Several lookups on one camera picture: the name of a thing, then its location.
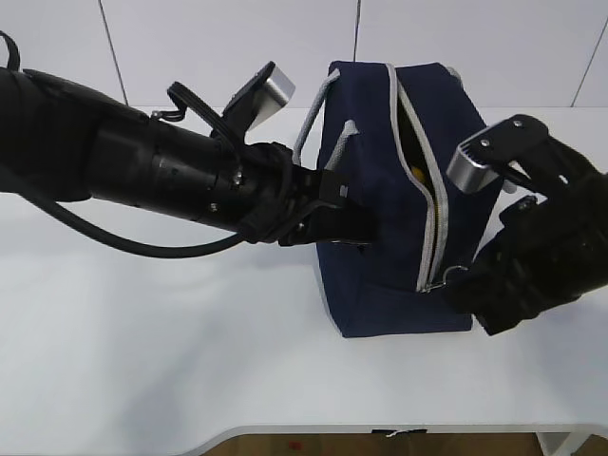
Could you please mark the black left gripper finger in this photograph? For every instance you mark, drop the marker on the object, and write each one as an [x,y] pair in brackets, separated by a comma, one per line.
[351,224]

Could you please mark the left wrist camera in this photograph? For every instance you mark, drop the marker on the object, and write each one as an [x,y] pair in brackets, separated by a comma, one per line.
[267,92]

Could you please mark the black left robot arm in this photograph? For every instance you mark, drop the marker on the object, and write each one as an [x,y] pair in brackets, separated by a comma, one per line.
[73,143]

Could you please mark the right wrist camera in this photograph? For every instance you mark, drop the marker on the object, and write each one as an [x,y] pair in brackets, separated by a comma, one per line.
[489,154]

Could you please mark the yellow pear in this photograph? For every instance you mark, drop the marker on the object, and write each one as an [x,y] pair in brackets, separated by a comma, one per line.
[418,174]

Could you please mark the navy blue lunch bag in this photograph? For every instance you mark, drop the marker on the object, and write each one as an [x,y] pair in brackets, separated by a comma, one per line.
[379,120]

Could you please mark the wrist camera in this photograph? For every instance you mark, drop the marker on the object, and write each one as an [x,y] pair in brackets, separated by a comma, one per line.
[489,154]
[267,92]

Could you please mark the white table leg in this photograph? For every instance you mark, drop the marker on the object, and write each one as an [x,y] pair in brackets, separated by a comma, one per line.
[561,443]

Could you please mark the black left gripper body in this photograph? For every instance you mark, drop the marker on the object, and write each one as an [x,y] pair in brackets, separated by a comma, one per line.
[290,193]

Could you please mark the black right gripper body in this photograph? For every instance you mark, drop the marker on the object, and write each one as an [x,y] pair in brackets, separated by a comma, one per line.
[547,254]

